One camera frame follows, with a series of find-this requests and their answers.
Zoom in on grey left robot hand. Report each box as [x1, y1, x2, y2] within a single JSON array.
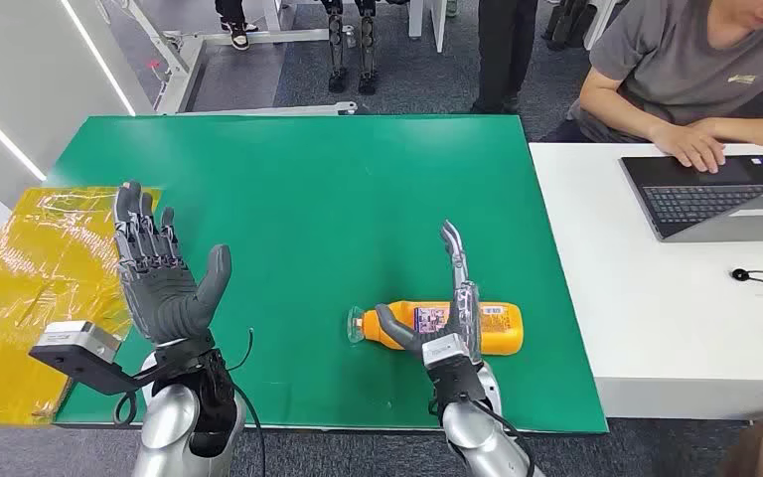
[[112, 181, 232, 347]]

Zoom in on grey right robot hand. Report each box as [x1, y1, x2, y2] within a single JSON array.
[[375, 220, 485, 367]]

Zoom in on orange bottle with clear cap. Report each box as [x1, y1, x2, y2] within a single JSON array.
[[346, 300, 525, 357]]

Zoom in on yellow film-wrapped cardboard box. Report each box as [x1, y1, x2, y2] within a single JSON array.
[[0, 186, 162, 426]]

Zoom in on white desk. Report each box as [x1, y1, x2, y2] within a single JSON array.
[[529, 142, 763, 421]]

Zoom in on dark grey laptop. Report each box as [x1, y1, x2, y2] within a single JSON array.
[[620, 155, 763, 243]]

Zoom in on standing person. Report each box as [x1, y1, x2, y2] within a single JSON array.
[[470, 0, 539, 115]]

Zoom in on person's legs with sneakers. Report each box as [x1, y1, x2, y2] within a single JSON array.
[[215, 0, 259, 52]]

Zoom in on person's right hand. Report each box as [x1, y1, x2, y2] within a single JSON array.
[[650, 121, 727, 174]]

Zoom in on black humanoid robot leg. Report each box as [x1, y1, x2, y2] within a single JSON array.
[[355, 0, 381, 96], [320, 0, 351, 94]]

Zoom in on white table legs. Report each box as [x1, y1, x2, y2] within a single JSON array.
[[407, 0, 449, 54]]

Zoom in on black leaning equipment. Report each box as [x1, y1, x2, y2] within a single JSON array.
[[544, 0, 595, 53]]

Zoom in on seated person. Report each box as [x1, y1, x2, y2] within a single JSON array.
[[542, 0, 763, 174]]

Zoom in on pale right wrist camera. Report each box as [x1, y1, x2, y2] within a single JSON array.
[[421, 333, 470, 369]]

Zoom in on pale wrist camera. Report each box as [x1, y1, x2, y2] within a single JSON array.
[[421, 333, 470, 369], [29, 321, 159, 397]]

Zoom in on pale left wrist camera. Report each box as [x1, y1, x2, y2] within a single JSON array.
[[29, 321, 159, 397]]

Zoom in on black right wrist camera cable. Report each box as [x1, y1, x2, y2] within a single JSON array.
[[468, 397, 538, 477]]

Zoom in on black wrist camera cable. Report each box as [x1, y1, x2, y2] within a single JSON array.
[[227, 327, 268, 477], [468, 397, 538, 477]]

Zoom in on black left wrist camera cable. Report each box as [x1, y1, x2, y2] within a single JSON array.
[[227, 327, 268, 477]]

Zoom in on white metal frame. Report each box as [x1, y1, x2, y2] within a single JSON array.
[[94, 0, 360, 117]]

